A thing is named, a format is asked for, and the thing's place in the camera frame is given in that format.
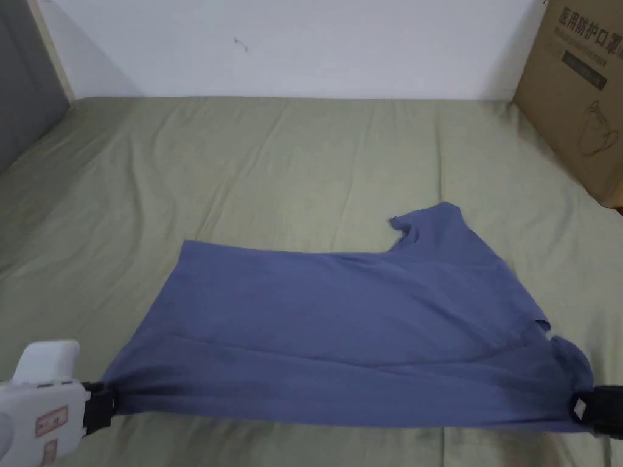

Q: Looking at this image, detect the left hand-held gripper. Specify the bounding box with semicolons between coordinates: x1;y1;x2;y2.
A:
0;339;119;467

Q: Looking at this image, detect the blue shirt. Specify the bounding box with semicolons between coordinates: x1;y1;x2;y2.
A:
99;202;597;434

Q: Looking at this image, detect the bed with pale green sheet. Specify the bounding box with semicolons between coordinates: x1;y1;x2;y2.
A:
0;96;623;467

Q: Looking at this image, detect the brown cardboard carton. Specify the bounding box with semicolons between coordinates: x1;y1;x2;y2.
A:
513;0;623;211

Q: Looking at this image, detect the grey padded headboard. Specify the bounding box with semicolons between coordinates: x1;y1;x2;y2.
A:
0;0;77;177

